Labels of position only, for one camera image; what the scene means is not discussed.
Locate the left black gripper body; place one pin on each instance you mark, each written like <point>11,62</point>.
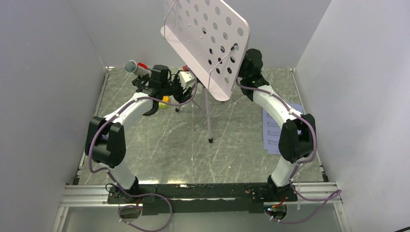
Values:
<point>174,88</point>

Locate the lilac tripod music stand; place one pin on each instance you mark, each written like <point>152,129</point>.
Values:
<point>211,38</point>

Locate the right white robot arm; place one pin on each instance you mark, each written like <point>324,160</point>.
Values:
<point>297,141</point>

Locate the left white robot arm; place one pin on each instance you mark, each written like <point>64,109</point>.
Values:
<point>106,139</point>

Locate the orange green toy block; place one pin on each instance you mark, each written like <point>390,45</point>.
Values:
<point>165,101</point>

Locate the silver toy microphone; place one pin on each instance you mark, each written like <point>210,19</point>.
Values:
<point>131,66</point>

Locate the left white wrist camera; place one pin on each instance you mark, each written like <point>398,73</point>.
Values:
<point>186,78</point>

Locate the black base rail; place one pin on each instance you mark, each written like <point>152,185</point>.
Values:
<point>202,198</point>

